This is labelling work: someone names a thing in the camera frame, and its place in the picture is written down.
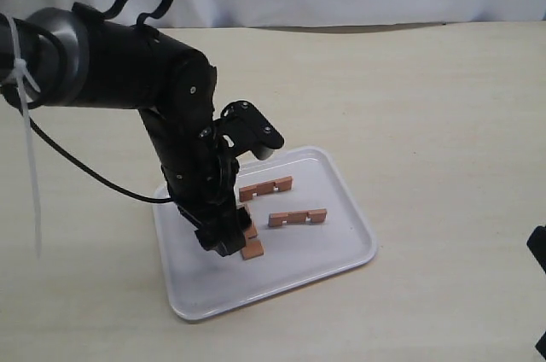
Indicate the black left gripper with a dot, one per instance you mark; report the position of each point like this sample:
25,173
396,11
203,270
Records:
200,179

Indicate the wooden notched piece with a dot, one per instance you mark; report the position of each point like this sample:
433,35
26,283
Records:
253,247
247,193
316,216

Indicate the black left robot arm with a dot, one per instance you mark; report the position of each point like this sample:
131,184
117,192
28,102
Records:
78,59

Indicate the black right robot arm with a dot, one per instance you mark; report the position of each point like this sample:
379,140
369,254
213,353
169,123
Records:
537,245

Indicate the white plastic tray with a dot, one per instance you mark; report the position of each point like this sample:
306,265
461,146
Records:
201,284

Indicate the white zip tie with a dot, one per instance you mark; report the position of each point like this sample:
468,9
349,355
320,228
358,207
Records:
25,136

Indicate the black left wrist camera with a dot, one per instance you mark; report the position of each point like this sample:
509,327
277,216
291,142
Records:
248,130

